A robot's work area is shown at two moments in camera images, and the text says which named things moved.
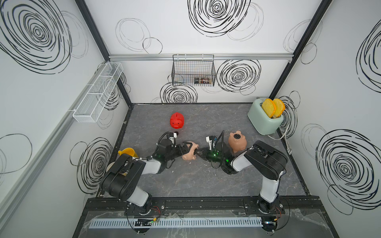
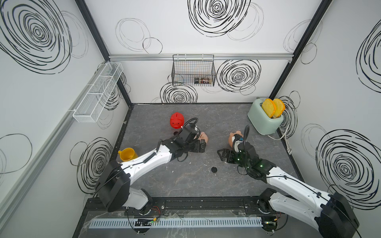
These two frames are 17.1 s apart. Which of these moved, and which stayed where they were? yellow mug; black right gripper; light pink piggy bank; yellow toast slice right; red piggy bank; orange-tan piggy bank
Moved: black right gripper; light pink piggy bank
Stayed: orange-tan piggy bank; yellow toast slice right; yellow mug; red piggy bank
